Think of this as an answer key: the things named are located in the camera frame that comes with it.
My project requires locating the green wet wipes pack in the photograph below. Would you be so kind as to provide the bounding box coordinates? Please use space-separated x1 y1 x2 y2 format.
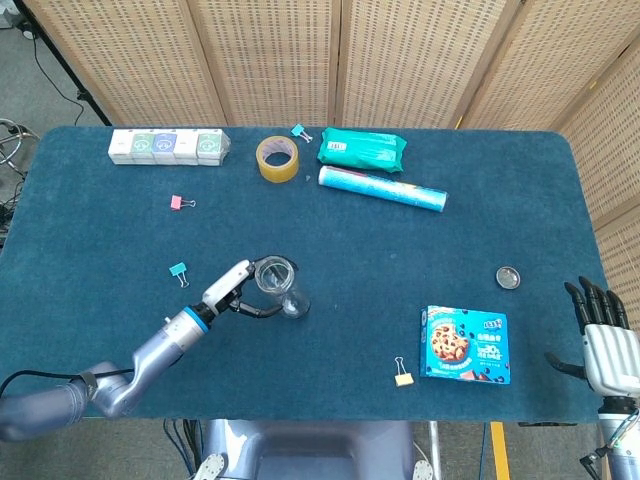
316 126 408 175

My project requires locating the wrapped tissue pack bundle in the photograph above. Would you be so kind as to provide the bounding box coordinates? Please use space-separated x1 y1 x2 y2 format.
107 128 233 167

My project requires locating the blue table carpet mat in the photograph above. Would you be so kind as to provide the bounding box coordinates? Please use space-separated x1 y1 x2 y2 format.
0 124 619 424

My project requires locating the clear glass jar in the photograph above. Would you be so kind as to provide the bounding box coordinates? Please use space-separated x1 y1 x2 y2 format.
254 255 312 322

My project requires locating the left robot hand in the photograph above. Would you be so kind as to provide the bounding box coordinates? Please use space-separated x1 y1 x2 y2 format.
201 255 300 319

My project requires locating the green binder clip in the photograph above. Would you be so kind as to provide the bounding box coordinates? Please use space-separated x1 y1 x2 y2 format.
168 261 191 290

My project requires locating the yellow packing tape roll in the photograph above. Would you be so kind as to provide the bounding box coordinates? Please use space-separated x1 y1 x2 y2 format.
255 134 301 185

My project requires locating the blue cookie box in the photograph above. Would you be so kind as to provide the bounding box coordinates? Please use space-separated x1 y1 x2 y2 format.
418 305 512 386

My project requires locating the yellow binder clip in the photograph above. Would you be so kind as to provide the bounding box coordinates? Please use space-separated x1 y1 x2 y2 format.
393 356 416 388

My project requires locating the metal tube frame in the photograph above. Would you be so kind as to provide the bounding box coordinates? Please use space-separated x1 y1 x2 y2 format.
0 117 41 177

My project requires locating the woven rattan folding screen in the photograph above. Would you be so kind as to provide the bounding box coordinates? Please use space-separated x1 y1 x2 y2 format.
22 0 640 351

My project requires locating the black floor cable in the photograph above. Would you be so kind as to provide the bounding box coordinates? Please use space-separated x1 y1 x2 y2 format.
29 34 101 126

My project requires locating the grey robot torso base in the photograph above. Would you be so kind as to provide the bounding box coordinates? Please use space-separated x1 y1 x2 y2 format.
192 418 436 480

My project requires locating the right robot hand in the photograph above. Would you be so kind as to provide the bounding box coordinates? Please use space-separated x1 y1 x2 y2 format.
544 276 640 399

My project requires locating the blue cling film roll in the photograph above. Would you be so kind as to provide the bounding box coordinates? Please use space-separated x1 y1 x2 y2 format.
317 165 450 214

